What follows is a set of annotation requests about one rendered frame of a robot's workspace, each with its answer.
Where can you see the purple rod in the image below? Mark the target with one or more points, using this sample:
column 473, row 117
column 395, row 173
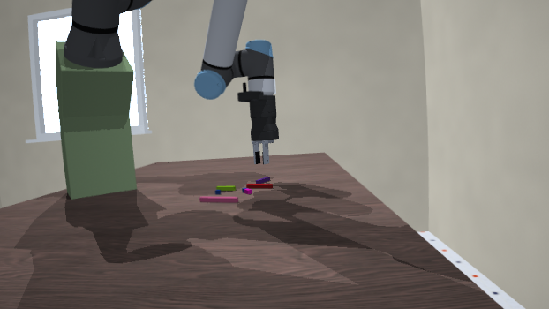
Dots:
column 259, row 181

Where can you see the pink rod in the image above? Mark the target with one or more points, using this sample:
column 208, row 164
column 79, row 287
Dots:
column 218, row 199

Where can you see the lime green rod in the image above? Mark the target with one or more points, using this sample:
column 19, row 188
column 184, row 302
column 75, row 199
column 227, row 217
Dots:
column 226, row 188

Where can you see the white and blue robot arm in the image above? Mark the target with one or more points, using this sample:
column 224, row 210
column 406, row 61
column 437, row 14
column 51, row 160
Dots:
column 94, row 42

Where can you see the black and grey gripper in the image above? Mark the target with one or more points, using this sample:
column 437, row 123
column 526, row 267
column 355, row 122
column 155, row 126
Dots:
column 263, row 115

